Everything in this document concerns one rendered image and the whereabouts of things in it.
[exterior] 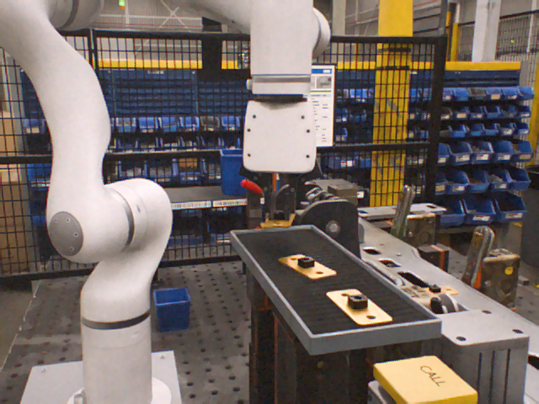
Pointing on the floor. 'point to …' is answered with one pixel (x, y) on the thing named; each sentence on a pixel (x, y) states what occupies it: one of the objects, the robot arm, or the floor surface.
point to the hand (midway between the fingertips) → (280, 204)
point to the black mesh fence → (230, 130)
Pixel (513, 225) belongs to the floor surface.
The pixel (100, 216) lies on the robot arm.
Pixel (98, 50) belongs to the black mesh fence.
